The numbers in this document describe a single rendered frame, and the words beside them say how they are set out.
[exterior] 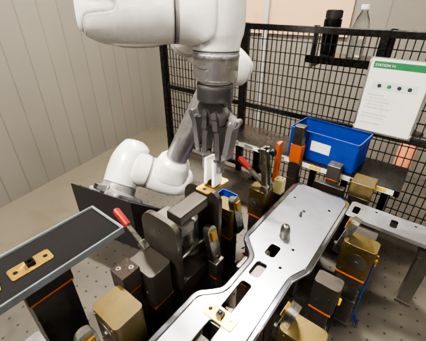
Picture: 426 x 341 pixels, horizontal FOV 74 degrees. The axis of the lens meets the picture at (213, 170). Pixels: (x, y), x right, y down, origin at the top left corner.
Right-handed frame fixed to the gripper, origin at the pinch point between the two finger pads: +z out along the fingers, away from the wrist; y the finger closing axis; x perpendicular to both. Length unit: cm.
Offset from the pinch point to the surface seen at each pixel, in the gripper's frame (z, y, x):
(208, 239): 23.1, -1.8, 1.1
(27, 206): 127, -231, 15
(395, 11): -39, -18, 268
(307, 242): 29.2, 18.0, 25.4
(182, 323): 31.3, 5.9, -17.4
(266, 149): 7.7, -5.0, 35.3
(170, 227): 12.6, -4.1, -10.7
